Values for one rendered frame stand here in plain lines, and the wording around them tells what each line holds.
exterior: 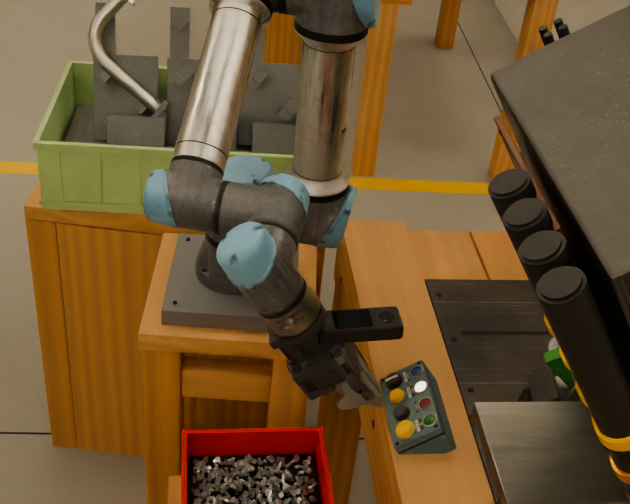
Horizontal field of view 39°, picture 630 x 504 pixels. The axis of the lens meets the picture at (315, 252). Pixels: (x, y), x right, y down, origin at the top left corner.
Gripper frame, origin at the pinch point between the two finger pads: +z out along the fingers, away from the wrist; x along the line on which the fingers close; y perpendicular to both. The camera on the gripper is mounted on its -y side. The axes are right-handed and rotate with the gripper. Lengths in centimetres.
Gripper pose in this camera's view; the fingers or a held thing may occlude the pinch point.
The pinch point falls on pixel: (380, 397)
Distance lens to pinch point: 133.7
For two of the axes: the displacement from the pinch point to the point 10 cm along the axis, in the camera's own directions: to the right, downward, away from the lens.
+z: 5.0, 6.7, 5.5
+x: 1.0, 5.9, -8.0
